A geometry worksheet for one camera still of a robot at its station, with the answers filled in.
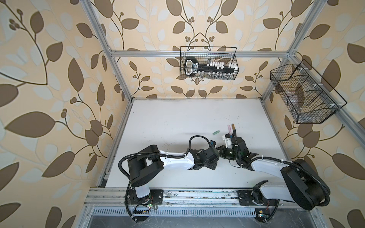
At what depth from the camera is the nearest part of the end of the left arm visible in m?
0.62

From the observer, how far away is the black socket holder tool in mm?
829

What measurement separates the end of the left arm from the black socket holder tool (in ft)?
1.55
